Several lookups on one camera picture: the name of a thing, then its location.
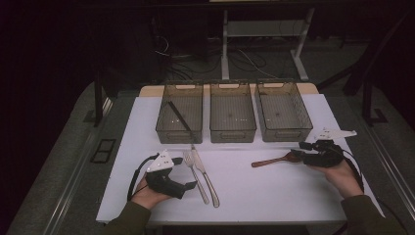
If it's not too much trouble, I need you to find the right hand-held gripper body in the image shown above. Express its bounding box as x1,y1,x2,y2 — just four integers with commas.
302,127,357,168

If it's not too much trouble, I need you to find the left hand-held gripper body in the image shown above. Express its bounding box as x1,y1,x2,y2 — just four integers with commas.
144,149,188,200

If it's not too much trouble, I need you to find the silver metal fork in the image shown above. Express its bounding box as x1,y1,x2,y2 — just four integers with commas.
183,150,210,206

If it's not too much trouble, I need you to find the brown wooden spoon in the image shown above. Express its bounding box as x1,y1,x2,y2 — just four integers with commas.
251,151,302,168

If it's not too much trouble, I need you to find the black chopstick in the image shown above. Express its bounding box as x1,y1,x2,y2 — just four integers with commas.
167,100,199,145

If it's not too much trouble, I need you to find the smoky clear plastic bin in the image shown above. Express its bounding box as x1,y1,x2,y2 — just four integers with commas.
208,81,257,144
155,82,205,145
254,79,314,143

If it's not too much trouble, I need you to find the person's left hand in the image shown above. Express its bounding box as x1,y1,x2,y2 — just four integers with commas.
131,177,172,211

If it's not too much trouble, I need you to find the person's right hand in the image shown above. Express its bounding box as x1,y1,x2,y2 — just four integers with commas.
309,160,365,200

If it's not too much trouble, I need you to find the silver metal knife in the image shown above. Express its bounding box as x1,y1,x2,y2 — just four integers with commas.
190,144,221,209

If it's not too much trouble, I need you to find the black metal stand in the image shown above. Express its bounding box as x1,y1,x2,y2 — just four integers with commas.
361,77,390,126

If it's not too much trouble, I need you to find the black slanted stand bar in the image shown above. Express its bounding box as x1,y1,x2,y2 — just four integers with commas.
317,9,415,92

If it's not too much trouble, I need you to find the left hand-held gripper cable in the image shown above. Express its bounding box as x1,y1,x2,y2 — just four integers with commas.
126,154,160,203

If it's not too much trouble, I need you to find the hand-held gripper cable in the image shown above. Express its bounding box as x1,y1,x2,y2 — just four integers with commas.
332,145,366,194
126,154,160,203

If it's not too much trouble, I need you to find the right hand-held gripper cable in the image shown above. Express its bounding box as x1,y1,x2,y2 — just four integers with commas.
332,145,366,194

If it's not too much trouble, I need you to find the metal floor rail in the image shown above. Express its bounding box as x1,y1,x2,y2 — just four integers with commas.
364,123,415,212
42,97,114,235

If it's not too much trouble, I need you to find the black floor socket frame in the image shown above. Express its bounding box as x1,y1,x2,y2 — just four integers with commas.
90,138,116,165

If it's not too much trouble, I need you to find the black floor cable bundle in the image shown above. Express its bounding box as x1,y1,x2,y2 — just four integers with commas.
155,32,223,81

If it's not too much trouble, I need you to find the white floor cable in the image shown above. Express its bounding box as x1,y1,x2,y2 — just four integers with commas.
237,48,279,79

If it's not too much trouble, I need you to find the white metal desk frame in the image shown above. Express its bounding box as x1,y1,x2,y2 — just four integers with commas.
220,8,316,82

